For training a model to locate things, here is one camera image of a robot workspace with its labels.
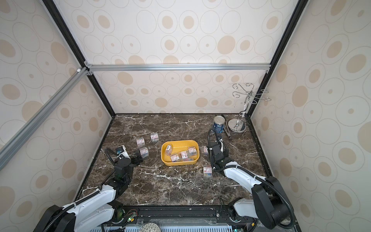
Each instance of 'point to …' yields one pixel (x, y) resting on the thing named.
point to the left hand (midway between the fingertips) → (136, 150)
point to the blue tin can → (219, 124)
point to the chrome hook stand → (238, 124)
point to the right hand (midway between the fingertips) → (224, 150)
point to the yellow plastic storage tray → (177, 152)
